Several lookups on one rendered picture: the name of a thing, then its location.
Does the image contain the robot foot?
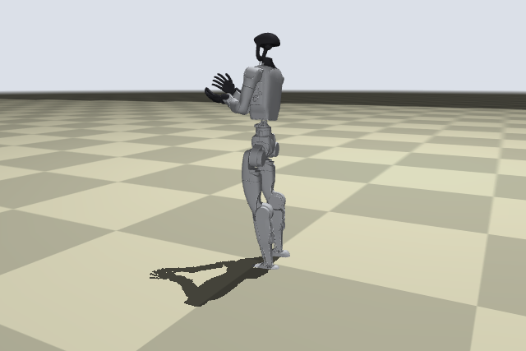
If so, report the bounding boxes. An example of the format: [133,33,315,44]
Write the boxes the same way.
[252,262,279,270]
[272,249,290,257]

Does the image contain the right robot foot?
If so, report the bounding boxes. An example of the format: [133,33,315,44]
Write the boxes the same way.
[272,249,290,257]

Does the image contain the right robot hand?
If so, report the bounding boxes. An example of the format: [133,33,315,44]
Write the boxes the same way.
[212,73,241,96]

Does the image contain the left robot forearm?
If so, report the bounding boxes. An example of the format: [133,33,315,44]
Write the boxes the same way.
[223,94,240,113]

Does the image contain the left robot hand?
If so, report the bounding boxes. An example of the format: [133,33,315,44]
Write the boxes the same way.
[205,87,229,104]

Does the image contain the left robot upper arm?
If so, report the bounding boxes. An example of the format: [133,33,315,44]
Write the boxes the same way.
[235,67,264,115]

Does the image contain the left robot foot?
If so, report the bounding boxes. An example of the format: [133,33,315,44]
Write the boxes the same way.
[252,262,279,270]

